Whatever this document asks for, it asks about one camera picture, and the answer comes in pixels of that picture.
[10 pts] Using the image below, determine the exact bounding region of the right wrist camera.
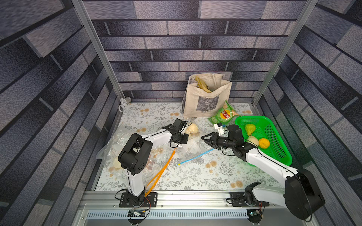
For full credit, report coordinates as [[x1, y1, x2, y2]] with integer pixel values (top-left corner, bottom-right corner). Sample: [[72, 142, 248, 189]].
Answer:
[[214, 122, 227, 136]]

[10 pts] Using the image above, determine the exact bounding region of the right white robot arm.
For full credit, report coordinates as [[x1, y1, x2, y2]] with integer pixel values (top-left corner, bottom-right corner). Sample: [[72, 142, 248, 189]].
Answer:
[[201, 125, 325, 220]]

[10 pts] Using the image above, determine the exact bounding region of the green chips bag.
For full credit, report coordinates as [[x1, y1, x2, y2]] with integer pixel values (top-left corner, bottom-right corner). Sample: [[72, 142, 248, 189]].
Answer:
[[208, 101, 239, 125]]

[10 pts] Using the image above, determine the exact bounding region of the aluminium frame post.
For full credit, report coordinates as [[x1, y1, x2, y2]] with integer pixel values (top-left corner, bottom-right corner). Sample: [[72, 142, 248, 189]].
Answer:
[[71, 0, 125, 98], [252, 0, 318, 107]]

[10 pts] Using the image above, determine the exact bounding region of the circuit board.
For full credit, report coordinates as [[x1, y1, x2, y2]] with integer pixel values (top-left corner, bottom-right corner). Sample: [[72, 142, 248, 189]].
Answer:
[[247, 210, 263, 225], [127, 209, 150, 219]]

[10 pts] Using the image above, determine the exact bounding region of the beige round fruit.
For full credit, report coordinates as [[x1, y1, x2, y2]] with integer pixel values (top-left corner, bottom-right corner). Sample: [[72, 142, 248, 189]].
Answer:
[[247, 136, 259, 147]]

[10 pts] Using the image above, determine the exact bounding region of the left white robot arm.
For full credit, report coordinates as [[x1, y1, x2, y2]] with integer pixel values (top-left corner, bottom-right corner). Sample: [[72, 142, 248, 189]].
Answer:
[[118, 118, 189, 202]]

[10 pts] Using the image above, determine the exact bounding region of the clear orange zip-top bag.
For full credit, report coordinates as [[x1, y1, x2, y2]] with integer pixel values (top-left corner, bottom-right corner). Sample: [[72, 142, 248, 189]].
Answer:
[[102, 125, 183, 198]]

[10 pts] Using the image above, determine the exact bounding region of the beige canvas tote bag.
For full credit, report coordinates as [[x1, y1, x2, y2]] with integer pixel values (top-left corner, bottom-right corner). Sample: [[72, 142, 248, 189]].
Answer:
[[182, 73, 232, 118]]

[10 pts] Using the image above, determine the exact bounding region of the left aluminium frame post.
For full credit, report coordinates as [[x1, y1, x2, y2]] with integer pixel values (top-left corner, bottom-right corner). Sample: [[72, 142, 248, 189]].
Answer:
[[71, 0, 125, 98]]

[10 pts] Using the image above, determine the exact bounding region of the white cup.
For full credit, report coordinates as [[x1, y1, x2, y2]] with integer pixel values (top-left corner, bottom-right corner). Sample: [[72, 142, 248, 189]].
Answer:
[[118, 97, 131, 113]]

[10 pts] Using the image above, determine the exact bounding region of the green plastic basket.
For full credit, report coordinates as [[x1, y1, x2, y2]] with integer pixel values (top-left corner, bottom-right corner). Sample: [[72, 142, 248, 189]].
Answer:
[[235, 115, 292, 166]]

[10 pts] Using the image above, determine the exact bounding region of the right circuit board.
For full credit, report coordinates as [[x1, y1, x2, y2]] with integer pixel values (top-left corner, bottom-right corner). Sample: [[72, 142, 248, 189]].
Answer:
[[247, 210, 263, 225]]

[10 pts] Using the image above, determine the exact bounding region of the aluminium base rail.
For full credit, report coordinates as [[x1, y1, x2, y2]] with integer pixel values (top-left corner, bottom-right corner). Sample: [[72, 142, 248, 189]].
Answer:
[[81, 190, 309, 221]]

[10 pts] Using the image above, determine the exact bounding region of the yellow pear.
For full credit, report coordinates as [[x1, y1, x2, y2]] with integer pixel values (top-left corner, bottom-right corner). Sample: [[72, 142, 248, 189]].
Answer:
[[259, 138, 270, 149]]

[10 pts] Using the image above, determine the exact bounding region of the yellow snack packet in tote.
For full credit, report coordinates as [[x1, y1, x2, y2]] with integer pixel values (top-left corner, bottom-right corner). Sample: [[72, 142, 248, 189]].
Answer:
[[194, 76, 212, 93]]

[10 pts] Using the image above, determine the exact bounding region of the clear bag of buns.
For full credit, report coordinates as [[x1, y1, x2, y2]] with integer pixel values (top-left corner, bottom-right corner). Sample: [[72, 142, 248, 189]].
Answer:
[[177, 123, 214, 166]]

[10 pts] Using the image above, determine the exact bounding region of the green fruit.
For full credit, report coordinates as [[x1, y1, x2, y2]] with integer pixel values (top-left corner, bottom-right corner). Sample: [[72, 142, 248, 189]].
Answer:
[[245, 124, 256, 136]]

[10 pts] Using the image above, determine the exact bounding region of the right aluminium frame post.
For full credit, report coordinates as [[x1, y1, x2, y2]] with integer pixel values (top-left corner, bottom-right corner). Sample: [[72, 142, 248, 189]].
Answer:
[[252, 0, 318, 107]]

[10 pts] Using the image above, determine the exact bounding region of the left circuit board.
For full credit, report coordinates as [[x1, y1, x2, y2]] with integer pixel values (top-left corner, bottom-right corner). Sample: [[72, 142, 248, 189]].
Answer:
[[127, 209, 150, 219]]

